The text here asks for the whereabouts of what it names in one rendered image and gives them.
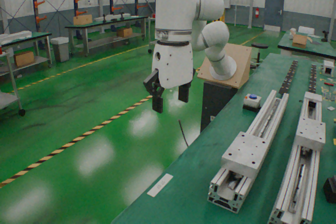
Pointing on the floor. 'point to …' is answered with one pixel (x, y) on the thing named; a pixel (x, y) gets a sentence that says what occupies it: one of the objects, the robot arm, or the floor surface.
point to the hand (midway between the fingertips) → (171, 102)
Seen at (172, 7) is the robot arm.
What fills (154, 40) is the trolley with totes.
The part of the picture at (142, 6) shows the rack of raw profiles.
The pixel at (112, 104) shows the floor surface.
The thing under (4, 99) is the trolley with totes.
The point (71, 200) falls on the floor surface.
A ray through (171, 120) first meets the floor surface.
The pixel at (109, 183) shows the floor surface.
